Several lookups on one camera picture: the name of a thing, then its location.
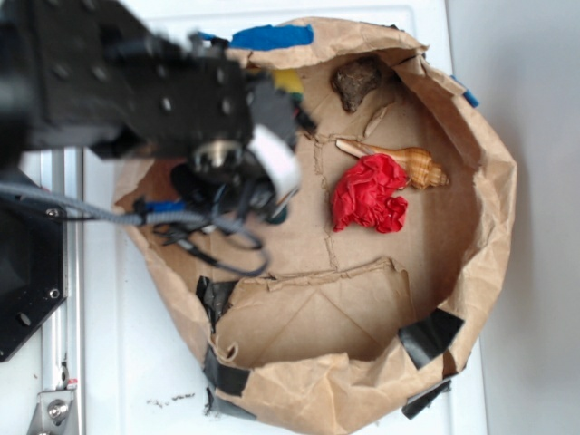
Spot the crumpled red paper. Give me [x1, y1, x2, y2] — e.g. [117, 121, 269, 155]
[331, 154, 408, 234]

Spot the white tray board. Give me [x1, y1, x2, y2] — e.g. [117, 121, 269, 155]
[81, 5, 490, 435]

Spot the black tape patch right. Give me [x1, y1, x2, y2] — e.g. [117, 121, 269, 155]
[398, 308, 465, 369]

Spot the metal corner bracket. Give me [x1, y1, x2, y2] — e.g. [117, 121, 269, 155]
[27, 390, 78, 435]

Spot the blue tape piece right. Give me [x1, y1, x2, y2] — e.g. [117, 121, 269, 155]
[450, 74, 479, 109]

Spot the brown rock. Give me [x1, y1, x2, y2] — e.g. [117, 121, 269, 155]
[330, 56, 382, 113]

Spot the black tape patch bottom left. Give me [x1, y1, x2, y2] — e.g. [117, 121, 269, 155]
[203, 347, 251, 397]

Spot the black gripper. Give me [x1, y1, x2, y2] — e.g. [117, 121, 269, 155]
[170, 76, 315, 220]

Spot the aluminium rail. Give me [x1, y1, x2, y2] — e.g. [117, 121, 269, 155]
[39, 150, 85, 434]

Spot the black tape patch inside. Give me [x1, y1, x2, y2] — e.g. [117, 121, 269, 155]
[196, 276, 238, 327]

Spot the yellow green sponge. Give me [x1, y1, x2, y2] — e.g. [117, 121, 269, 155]
[272, 69, 304, 102]

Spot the dark green plastic pickle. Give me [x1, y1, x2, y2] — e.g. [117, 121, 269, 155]
[265, 205, 288, 225]

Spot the striped spiral seashell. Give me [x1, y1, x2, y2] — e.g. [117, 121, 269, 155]
[335, 139, 450, 189]

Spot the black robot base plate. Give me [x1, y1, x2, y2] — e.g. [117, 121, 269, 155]
[1, 193, 66, 363]

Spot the black tape strip bottom right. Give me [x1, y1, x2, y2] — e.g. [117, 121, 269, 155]
[401, 379, 452, 420]

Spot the blue tape strip top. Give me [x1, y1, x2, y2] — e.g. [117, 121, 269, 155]
[197, 24, 314, 51]

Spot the brown paper bag basin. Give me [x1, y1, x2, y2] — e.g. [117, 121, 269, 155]
[128, 18, 517, 434]

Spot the black tape patch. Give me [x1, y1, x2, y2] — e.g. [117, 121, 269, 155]
[203, 347, 251, 397]
[398, 308, 465, 369]

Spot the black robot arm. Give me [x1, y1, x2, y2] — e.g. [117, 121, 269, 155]
[1, 1, 312, 218]

